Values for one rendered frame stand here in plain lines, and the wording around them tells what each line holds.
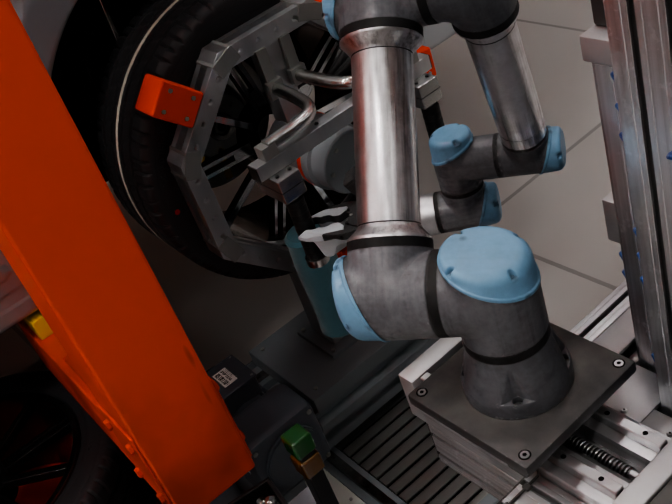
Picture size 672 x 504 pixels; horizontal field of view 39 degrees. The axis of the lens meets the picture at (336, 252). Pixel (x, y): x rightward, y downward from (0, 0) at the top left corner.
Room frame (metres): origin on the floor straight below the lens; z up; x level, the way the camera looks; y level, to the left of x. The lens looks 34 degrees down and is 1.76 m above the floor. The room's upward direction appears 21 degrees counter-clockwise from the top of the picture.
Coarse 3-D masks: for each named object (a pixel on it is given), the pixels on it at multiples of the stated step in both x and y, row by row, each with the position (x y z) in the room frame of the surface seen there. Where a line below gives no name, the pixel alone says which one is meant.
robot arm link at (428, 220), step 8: (424, 200) 1.38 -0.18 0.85; (432, 200) 1.38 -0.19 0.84; (424, 208) 1.37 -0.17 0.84; (432, 208) 1.36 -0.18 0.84; (424, 216) 1.36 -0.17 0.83; (432, 216) 1.36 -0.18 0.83; (424, 224) 1.36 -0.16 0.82; (432, 224) 1.35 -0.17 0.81; (432, 232) 1.36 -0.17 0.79; (440, 232) 1.38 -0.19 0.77
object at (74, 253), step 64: (0, 0) 1.24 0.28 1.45; (0, 64) 1.22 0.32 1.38; (0, 128) 1.21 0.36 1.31; (64, 128) 1.24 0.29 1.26; (0, 192) 1.19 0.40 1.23; (64, 192) 1.22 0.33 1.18; (64, 256) 1.20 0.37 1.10; (128, 256) 1.24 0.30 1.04; (64, 320) 1.18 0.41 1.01; (128, 320) 1.22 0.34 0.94; (128, 384) 1.19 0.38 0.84; (192, 384) 1.23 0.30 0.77; (128, 448) 1.20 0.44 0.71; (192, 448) 1.21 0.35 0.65
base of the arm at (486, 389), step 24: (552, 336) 0.90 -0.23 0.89; (480, 360) 0.89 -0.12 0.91; (504, 360) 0.87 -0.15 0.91; (528, 360) 0.87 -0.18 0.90; (552, 360) 0.88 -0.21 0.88; (480, 384) 0.89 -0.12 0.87; (504, 384) 0.87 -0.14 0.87; (528, 384) 0.86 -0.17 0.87; (552, 384) 0.86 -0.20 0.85; (480, 408) 0.89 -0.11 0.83; (504, 408) 0.86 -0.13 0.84; (528, 408) 0.85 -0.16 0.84
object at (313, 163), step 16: (320, 112) 1.73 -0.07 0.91; (272, 128) 1.76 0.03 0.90; (352, 128) 1.62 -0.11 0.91; (320, 144) 1.61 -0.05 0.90; (336, 144) 1.59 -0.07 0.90; (352, 144) 1.60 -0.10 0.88; (304, 160) 1.62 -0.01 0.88; (320, 160) 1.58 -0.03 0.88; (336, 160) 1.58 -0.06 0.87; (352, 160) 1.60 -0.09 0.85; (304, 176) 1.63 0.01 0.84; (320, 176) 1.58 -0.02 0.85; (336, 176) 1.58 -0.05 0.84
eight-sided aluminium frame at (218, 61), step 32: (288, 0) 1.80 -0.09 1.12; (256, 32) 1.71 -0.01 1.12; (288, 32) 1.74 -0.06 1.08; (224, 64) 1.67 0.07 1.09; (192, 128) 1.63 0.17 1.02; (192, 160) 1.61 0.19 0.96; (192, 192) 1.61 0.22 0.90; (224, 224) 1.62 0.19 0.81; (224, 256) 1.61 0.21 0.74; (256, 256) 1.63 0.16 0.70; (288, 256) 1.66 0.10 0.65
